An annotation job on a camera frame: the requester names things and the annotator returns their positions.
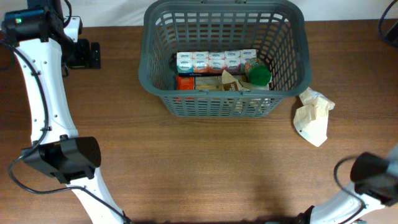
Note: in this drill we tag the orange spaghetti packet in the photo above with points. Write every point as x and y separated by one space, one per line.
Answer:
185 83

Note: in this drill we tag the multicolour tissue pocket pack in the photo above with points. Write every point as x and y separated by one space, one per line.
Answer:
198 64

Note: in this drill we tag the cream plastic bag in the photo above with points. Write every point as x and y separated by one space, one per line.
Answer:
311 119

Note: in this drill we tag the green lidded small jar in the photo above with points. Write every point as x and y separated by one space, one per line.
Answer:
257 72

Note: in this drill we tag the grey plastic mesh basket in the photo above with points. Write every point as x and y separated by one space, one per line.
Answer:
275 29

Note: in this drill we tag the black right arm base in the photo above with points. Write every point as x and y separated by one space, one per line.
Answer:
304 217

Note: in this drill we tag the brown white snack bag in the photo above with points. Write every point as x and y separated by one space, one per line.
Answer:
225 82

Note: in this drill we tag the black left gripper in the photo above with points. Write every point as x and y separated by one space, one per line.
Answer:
87 60

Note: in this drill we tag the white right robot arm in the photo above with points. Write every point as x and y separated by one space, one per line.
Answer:
372 186

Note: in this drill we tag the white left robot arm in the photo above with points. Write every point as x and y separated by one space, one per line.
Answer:
48 45

